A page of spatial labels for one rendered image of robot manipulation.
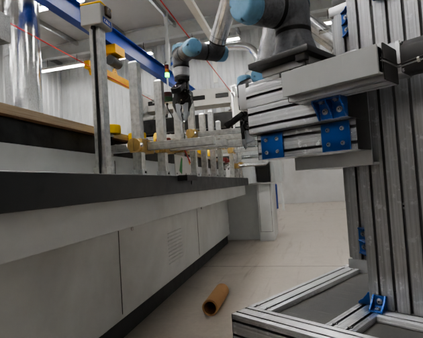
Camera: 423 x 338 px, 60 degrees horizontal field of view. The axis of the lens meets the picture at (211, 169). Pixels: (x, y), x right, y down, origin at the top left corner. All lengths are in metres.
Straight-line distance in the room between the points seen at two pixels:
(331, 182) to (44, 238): 9.67
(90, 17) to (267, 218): 3.23
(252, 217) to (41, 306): 3.23
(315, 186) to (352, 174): 8.98
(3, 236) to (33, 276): 0.41
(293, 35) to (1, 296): 1.12
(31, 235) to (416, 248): 1.03
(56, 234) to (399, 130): 1.00
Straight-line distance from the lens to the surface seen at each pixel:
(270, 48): 1.75
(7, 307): 1.17
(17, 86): 5.76
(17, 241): 0.87
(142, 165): 1.38
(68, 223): 1.01
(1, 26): 0.46
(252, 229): 4.26
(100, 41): 1.23
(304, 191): 10.34
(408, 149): 1.24
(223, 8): 1.69
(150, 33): 10.80
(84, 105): 12.79
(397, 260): 1.28
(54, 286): 1.32
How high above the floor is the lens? 0.65
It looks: 2 degrees up
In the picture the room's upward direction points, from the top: 4 degrees counter-clockwise
